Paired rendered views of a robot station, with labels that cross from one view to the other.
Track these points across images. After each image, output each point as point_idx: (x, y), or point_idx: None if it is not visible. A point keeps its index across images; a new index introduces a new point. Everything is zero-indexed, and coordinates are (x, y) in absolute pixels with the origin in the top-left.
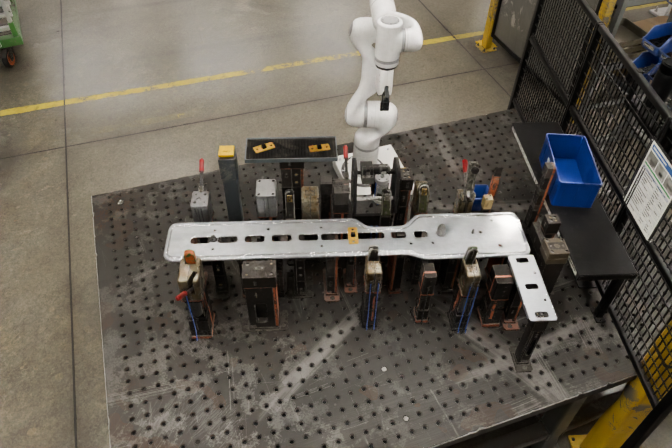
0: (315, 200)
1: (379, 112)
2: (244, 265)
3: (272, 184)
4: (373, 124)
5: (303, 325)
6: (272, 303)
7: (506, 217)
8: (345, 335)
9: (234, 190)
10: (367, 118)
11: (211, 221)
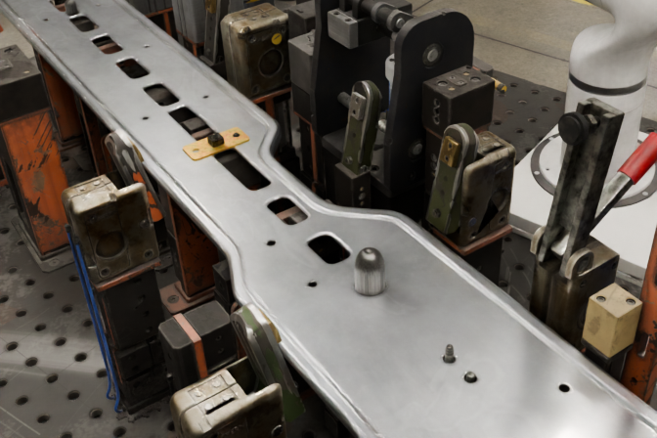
0: (237, 28)
1: None
2: (3, 49)
3: None
4: None
5: (69, 291)
6: (15, 174)
7: (631, 426)
8: (74, 369)
9: None
10: None
11: (145, 11)
